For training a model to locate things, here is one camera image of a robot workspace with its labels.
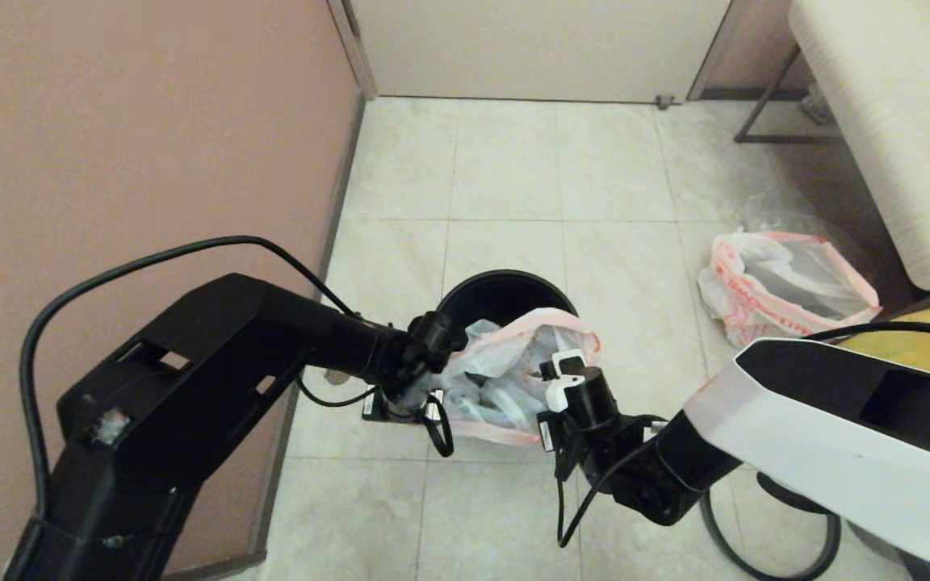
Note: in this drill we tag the small grey round floor disc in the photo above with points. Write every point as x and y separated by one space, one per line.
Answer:
337 377

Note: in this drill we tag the wrist camera black cylinder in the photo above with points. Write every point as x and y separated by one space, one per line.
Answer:
590 399
437 335

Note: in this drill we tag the dark metal table frame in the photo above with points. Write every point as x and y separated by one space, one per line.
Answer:
780 140

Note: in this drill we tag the left wrist camera black cylinder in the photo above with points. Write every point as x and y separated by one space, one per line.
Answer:
437 335

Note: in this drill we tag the black round trash bin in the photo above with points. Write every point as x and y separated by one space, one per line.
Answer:
497 294

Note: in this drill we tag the beige door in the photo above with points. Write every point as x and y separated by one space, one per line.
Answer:
538 48

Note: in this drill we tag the white wood-grain table top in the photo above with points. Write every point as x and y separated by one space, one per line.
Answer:
901 121

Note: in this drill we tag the small clear plastic item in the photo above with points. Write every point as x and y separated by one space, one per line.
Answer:
816 109

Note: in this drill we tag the used white red-print trash bag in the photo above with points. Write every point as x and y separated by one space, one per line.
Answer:
756 323

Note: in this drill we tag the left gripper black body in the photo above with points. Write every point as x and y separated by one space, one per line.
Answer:
408 387

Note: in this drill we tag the white cartoon-print plastic bag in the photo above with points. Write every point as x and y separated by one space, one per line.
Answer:
513 387

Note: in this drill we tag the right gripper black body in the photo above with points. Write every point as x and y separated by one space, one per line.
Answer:
602 452

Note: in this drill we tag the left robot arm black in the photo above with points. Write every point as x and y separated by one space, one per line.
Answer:
190 363

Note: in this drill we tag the right wrist camera black cylinder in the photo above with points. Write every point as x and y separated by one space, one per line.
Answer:
590 399

